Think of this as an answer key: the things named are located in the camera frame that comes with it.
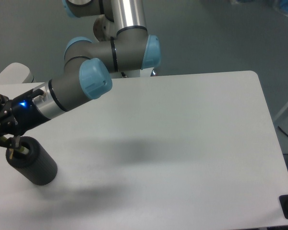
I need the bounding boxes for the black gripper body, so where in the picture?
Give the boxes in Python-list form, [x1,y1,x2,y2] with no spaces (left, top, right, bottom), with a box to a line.
[0,89,50,136]

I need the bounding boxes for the red tulip bouquet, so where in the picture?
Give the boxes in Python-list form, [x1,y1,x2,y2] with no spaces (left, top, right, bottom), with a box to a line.
[7,145,29,159]

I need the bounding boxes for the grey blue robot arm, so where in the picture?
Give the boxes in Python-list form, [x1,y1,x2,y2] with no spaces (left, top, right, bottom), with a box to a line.
[0,0,161,149]

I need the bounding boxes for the black ribbed cylindrical vase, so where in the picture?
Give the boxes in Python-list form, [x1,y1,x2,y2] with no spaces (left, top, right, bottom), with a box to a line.
[5,137,58,185]

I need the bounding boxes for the white rounded chair back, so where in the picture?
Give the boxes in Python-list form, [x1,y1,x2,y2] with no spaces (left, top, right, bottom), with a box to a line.
[0,62,35,85]

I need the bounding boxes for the black floor cable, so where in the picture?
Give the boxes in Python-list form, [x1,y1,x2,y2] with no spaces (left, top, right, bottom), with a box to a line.
[277,126,288,142]

